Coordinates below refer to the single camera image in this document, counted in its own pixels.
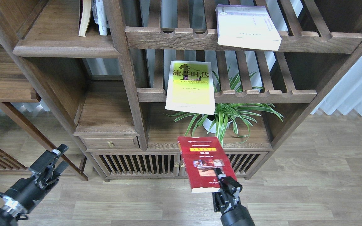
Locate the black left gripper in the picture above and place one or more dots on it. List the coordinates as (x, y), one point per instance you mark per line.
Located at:
(26, 194)

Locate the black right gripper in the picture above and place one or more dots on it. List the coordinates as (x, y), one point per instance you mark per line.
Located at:
(228, 203)

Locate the upright cream paged book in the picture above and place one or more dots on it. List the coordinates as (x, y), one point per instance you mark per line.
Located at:
(85, 16)

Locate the upright white book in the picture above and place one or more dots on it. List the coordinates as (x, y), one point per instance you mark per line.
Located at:
(100, 17)

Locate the white plant pot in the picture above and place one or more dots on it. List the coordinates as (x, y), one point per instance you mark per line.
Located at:
(216, 124)

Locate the dark wooden bookshelf unit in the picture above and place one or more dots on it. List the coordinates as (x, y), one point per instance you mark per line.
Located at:
(113, 88)

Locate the brass drawer knob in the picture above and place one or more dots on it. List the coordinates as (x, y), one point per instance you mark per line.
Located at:
(110, 144)

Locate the red cover book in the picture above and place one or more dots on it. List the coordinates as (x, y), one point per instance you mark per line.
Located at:
(201, 156)

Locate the green spider plant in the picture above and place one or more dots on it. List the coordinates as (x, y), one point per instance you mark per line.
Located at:
(241, 115)

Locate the white purple cover book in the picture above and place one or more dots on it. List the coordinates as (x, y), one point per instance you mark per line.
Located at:
(249, 27)

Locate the yellow green cover book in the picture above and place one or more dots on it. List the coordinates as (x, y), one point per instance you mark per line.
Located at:
(190, 87)

